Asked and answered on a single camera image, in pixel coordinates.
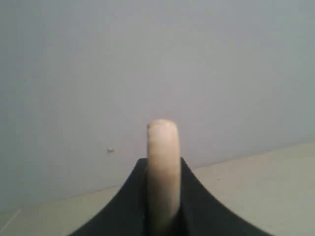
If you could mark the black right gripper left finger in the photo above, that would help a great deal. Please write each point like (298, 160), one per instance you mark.
(126, 212)

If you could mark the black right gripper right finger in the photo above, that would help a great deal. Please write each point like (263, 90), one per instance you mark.
(201, 214)

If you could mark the wooden paint brush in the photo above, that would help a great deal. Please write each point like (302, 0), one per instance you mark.
(163, 176)

